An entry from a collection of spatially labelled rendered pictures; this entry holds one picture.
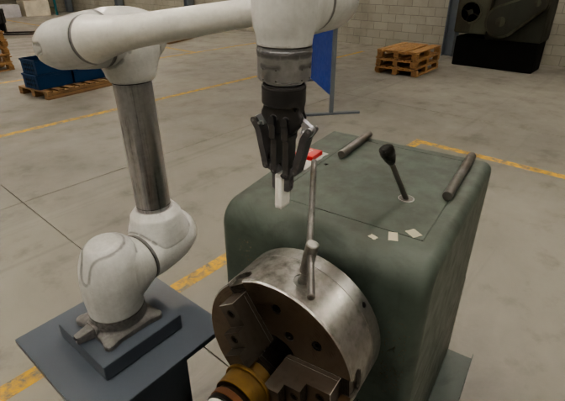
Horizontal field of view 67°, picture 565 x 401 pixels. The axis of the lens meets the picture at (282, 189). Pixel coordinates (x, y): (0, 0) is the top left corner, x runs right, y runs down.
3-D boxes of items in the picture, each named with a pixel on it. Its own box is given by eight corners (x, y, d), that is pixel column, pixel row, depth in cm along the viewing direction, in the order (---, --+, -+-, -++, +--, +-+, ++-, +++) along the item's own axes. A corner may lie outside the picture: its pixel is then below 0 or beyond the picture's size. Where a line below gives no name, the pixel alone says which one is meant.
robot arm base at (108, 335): (61, 329, 121) (56, 315, 119) (129, 290, 137) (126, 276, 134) (94, 362, 111) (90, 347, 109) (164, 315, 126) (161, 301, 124)
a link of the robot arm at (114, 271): (74, 311, 120) (55, 247, 110) (124, 276, 134) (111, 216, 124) (113, 333, 113) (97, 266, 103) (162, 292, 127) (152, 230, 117)
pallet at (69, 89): (87, 79, 768) (77, 33, 733) (115, 85, 730) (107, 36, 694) (20, 92, 679) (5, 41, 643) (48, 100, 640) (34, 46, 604)
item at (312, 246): (305, 298, 74) (319, 249, 68) (293, 297, 74) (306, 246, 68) (305, 289, 76) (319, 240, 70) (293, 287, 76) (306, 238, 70)
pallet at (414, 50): (399, 62, 912) (402, 41, 892) (439, 67, 864) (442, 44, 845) (372, 71, 824) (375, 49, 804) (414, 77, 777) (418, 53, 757)
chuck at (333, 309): (232, 332, 100) (246, 229, 83) (350, 415, 88) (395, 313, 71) (206, 358, 93) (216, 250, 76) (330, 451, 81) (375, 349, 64)
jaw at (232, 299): (266, 330, 82) (238, 278, 81) (285, 329, 79) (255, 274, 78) (230, 370, 74) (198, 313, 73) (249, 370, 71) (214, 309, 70)
